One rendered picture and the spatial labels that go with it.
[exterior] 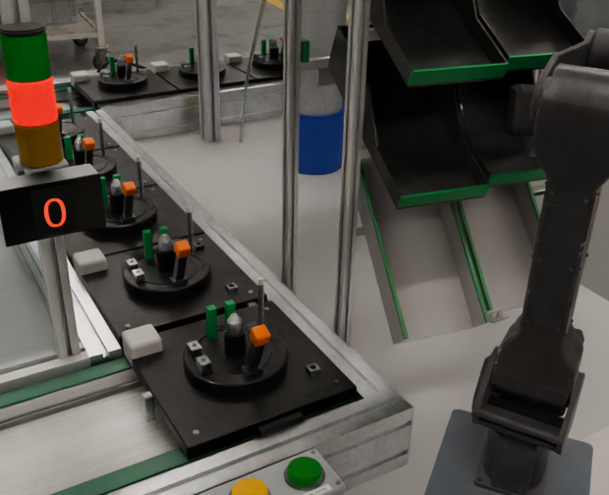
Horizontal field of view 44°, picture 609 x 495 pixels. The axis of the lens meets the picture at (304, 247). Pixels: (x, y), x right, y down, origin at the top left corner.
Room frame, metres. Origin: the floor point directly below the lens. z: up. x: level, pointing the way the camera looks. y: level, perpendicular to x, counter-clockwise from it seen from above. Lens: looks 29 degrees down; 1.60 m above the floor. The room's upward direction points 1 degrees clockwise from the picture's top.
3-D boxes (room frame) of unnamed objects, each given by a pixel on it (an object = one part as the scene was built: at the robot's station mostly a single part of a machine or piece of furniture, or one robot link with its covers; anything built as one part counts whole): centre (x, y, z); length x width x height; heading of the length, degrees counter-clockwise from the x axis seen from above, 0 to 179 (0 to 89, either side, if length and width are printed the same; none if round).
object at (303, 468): (0.63, -0.01, 0.96); 0.04 x 0.04 x 0.02
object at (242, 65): (2.37, 0.11, 1.01); 0.24 x 0.24 x 0.13; 31
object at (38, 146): (0.83, 0.31, 1.28); 0.05 x 0.05 x 0.05
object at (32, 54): (0.83, 0.31, 1.38); 0.05 x 0.05 x 0.05
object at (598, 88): (0.56, -0.22, 1.30); 0.07 x 0.06 x 0.32; 61
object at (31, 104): (0.83, 0.31, 1.33); 0.05 x 0.05 x 0.05
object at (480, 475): (0.55, -0.21, 1.09); 0.07 x 0.07 x 0.06; 69
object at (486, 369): (0.55, -0.21, 1.15); 0.09 x 0.07 x 0.06; 61
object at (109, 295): (1.05, 0.22, 1.01); 0.24 x 0.24 x 0.13; 31
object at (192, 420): (0.83, 0.09, 0.96); 0.24 x 0.24 x 0.02; 31
